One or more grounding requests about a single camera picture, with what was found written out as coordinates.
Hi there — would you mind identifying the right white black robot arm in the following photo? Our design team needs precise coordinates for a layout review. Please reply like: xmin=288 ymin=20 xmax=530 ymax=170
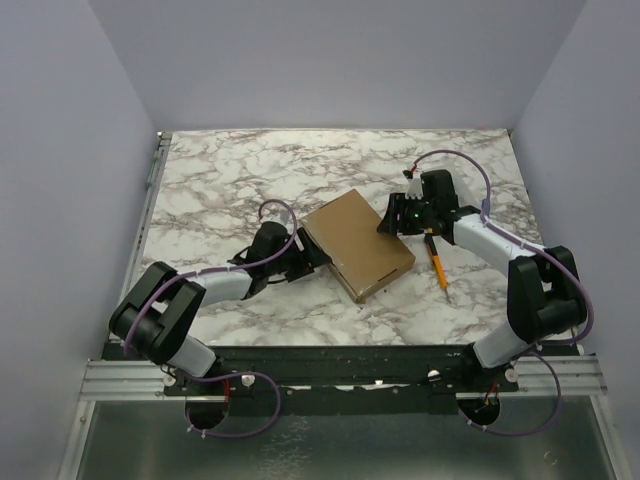
xmin=377 ymin=169 xmax=588 ymax=391

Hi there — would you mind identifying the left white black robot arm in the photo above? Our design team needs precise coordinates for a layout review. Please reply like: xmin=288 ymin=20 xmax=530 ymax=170
xmin=109 ymin=221 xmax=331 ymax=395

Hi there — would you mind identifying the aluminium frame rail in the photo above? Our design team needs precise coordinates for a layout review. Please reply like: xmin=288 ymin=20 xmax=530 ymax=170
xmin=81 ymin=347 xmax=607 ymax=401

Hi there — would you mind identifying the clear plastic parts box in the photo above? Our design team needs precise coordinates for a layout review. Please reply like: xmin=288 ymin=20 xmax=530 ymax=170
xmin=451 ymin=173 xmax=479 ymax=208

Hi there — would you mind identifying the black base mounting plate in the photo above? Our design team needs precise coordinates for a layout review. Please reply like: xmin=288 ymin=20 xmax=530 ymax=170
xmin=164 ymin=345 xmax=518 ymax=417

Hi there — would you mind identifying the brown cardboard express box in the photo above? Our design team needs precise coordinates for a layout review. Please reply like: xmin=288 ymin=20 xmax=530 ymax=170
xmin=302 ymin=189 xmax=415 ymax=304

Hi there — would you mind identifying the orange utility knife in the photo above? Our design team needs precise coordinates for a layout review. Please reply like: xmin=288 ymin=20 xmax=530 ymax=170
xmin=424 ymin=233 xmax=451 ymax=303

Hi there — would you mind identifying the blue red screwdriver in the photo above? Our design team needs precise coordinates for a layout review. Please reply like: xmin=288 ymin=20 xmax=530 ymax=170
xmin=481 ymin=198 xmax=491 ymax=215

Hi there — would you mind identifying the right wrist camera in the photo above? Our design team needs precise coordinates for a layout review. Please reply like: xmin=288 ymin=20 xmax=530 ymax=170
xmin=403 ymin=168 xmax=423 ymax=200

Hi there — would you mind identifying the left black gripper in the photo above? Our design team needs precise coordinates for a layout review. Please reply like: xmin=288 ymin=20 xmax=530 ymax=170
xmin=267 ymin=228 xmax=331 ymax=282

